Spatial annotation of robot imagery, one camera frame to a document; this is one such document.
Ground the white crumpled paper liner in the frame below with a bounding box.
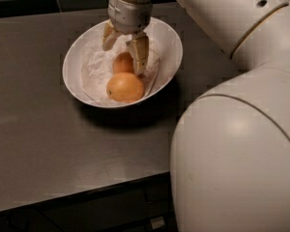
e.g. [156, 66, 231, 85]
[81, 36, 160, 106]

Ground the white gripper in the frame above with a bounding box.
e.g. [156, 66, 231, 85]
[102, 0, 152, 75]

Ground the orange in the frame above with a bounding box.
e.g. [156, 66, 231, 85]
[113, 52, 134, 74]
[106, 72, 145, 102]

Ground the black left drawer handle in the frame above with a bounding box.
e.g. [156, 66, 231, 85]
[7, 212, 29, 232]

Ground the dark drawer front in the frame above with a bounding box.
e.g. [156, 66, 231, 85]
[42, 177, 175, 232]

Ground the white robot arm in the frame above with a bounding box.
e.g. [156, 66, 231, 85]
[170, 0, 290, 232]

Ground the white oval bowl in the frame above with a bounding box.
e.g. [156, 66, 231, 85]
[62, 18, 183, 108]

